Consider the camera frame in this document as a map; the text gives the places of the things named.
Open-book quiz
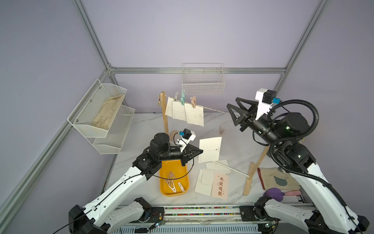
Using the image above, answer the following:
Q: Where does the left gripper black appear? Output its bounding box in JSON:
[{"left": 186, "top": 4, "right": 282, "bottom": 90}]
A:
[{"left": 159, "top": 145, "right": 203, "bottom": 167}]

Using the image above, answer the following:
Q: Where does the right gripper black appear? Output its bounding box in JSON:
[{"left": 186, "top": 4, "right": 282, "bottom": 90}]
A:
[{"left": 229, "top": 99, "right": 284, "bottom": 150}]

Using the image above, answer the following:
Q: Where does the white clothespin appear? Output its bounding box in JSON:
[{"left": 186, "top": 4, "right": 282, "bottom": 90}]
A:
[
  {"left": 165, "top": 180, "right": 176, "bottom": 193},
  {"left": 178, "top": 182, "right": 186, "bottom": 193}
]

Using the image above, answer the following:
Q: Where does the pink chinese text postcard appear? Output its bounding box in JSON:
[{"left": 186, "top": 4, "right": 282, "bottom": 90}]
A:
[{"left": 211, "top": 173, "right": 229, "bottom": 200}]

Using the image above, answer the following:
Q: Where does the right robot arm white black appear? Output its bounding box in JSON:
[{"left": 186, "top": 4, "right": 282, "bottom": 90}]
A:
[{"left": 227, "top": 98, "right": 370, "bottom": 234}]

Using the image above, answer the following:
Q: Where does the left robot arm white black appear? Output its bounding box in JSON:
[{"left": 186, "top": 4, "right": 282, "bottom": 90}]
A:
[{"left": 66, "top": 129, "right": 203, "bottom": 234}]

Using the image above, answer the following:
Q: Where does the yellow plastic tray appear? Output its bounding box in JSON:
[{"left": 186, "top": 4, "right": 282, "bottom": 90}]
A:
[{"left": 159, "top": 160, "right": 190, "bottom": 197}]

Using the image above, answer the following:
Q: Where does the green clothespin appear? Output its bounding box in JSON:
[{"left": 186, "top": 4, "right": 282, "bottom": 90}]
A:
[{"left": 180, "top": 90, "right": 186, "bottom": 105}]

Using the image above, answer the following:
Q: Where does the folded towels stack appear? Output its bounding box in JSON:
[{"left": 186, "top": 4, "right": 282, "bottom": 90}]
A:
[{"left": 257, "top": 168, "right": 302, "bottom": 202}]

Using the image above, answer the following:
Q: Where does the beige cloth in shelf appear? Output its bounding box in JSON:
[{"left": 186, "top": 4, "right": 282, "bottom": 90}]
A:
[{"left": 91, "top": 94, "right": 125, "bottom": 130}]

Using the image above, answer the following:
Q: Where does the white mesh two-tier shelf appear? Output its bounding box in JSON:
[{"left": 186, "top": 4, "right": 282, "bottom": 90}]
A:
[{"left": 67, "top": 80, "right": 135, "bottom": 155}]

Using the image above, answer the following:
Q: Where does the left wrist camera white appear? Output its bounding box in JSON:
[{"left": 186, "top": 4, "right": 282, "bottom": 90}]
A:
[{"left": 177, "top": 129, "right": 196, "bottom": 152}]

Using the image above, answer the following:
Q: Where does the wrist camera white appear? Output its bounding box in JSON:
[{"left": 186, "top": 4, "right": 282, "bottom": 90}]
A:
[
  {"left": 255, "top": 88, "right": 281, "bottom": 120},
  {"left": 177, "top": 129, "right": 196, "bottom": 152}
]

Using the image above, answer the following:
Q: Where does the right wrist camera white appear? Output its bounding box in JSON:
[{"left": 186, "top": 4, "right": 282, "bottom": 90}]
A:
[{"left": 255, "top": 88, "right": 281, "bottom": 120}]

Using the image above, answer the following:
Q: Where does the twine string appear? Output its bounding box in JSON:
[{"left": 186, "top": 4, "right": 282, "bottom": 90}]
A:
[{"left": 197, "top": 104, "right": 231, "bottom": 115}]

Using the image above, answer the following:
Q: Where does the wooden drying rack frame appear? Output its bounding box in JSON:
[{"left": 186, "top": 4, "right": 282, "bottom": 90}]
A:
[{"left": 158, "top": 91, "right": 269, "bottom": 196}]

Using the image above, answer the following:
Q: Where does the white wire wall basket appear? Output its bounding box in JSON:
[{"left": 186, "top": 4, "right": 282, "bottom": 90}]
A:
[{"left": 182, "top": 63, "right": 226, "bottom": 94}]

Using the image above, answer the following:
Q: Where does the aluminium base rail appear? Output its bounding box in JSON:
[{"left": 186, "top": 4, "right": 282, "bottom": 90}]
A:
[{"left": 76, "top": 203, "right": 330, "bottom": 234}]

